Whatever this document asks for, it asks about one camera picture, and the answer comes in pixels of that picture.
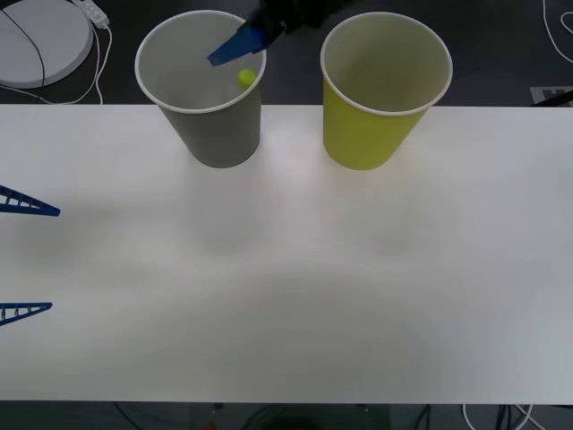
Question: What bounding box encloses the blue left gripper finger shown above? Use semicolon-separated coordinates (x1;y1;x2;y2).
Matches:
0;184;62;219
0;302;54;328

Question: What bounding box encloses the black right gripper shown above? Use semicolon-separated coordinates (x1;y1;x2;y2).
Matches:
206;0;336;69

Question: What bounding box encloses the clear bottle with green cap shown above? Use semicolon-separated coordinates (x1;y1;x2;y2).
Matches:
235;67;259;89

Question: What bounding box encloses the grey plastic waste bin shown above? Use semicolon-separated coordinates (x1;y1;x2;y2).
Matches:
134;11;269;170

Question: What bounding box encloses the white power strip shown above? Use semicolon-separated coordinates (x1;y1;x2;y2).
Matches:
71;0;111;29

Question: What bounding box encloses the yellow-green plastic waste bin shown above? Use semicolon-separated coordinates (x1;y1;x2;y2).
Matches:
319;12;453;171

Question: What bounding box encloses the round white floor base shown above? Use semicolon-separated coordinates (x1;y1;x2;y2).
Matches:
0;0;95;90

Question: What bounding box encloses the grey floor plate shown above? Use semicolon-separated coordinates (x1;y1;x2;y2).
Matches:
529;86;573;108

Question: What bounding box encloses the white power strip cable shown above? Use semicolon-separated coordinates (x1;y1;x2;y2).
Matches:
0;25;114;107

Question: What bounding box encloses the thin black cable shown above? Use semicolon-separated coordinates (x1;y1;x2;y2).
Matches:
0;7;47;87

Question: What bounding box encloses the looped white cable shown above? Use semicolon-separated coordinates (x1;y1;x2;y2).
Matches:
541;0;573;62

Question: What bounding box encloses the white cable under table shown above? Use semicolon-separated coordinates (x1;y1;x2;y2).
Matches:
462;402;545;430

